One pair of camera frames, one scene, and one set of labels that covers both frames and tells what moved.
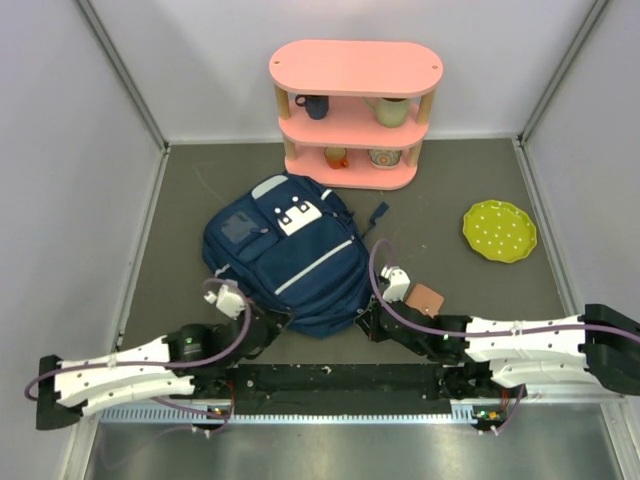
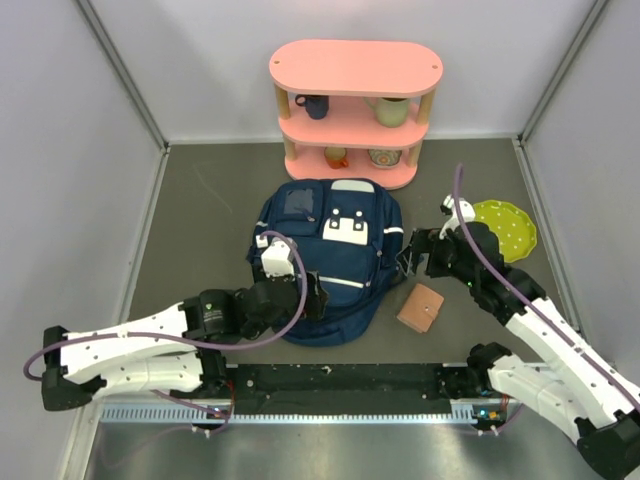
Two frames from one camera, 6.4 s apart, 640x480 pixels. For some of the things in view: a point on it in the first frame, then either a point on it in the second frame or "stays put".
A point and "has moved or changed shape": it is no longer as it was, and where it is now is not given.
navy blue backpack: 295,248 has moved or changed shape
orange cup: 335,157 stays put
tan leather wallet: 427,299 stays put
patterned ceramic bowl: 384,159 stays put
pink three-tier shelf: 353,111 stays put
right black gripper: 367,321 → 426,238
